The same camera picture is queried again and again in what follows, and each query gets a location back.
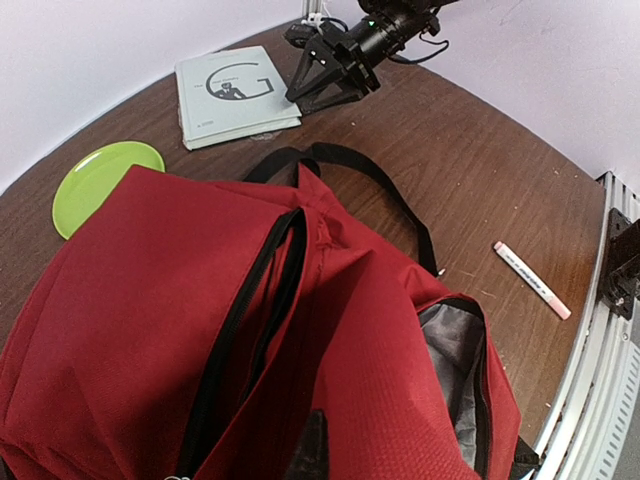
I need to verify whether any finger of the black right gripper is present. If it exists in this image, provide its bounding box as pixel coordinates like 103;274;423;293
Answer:
286;48;343;102
297;81;363;114

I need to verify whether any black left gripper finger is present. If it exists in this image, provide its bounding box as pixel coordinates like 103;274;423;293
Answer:
284;409;329;480

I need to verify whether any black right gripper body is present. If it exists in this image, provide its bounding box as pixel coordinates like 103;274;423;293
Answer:
284;9;443;95

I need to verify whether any red backpack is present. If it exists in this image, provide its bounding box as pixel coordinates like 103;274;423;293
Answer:
1;143;540;479

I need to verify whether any grey book with G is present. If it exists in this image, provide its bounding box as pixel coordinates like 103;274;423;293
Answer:
175;46;301;151

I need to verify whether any pink white pen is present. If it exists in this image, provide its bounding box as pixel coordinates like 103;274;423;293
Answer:
493;241;571;320

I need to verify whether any green plate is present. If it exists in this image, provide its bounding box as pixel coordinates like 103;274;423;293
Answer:
51;141;166;240

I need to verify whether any right aluminium frame post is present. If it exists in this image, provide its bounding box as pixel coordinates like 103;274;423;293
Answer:
301;0;331;24

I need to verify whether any aluminium front rail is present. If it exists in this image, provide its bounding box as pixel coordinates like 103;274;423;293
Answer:
527;172;639;479

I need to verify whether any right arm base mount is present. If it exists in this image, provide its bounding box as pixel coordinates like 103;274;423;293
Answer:
598;208;640;320

